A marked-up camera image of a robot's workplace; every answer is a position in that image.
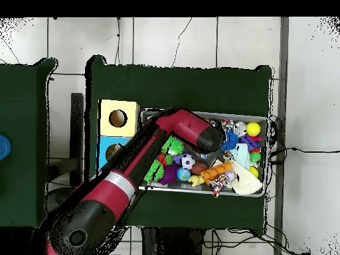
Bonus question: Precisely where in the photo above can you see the globe print ball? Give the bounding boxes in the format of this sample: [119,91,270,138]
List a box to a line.
[177,167,192,182]

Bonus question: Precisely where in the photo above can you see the light teal knitted cloth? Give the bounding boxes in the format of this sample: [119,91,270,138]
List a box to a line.
[230,143,252,171]

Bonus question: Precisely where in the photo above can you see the cream knitted cloth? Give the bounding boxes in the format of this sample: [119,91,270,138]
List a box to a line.
[229,161,264,197]

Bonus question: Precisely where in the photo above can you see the wooden box with three holes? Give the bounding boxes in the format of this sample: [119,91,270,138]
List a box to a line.
[95,98,141,176]

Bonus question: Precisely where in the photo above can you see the shallow clear mesh bin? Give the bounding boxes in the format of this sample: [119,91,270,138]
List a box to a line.
[137,108,270,199]

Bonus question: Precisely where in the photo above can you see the green spiky ball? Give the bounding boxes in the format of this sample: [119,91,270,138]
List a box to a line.
[161,135,186,156]

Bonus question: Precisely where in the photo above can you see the black and white soccer ball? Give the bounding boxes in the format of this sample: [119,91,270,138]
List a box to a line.
[180,153,196,171]

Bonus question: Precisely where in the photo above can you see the purple spiky ball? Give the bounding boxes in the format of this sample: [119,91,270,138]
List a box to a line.
[160,163,181,187]

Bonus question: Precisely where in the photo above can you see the green furry ball with eyes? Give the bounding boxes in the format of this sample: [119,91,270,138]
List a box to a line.
[144,159,165,184]

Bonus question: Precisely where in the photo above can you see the orange toy building block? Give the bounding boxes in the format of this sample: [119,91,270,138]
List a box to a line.
[201,161,234,185]

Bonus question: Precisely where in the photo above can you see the dark green table cloth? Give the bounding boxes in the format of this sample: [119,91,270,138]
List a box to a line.
[0,57,60,230]
[84,54,274,236]

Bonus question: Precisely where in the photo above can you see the blue spiky ball with eyes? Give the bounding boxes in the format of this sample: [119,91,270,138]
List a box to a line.
[220,130,241,153]

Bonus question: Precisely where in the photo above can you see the plain yellow ball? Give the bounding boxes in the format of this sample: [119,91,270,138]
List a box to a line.
[246,122,262,137]

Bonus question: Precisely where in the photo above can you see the blue round disc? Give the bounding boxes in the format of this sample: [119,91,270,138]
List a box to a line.
[0,134,11,161]

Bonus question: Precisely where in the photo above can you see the black cable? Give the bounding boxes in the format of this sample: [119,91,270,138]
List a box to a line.
[268,145,340,160]

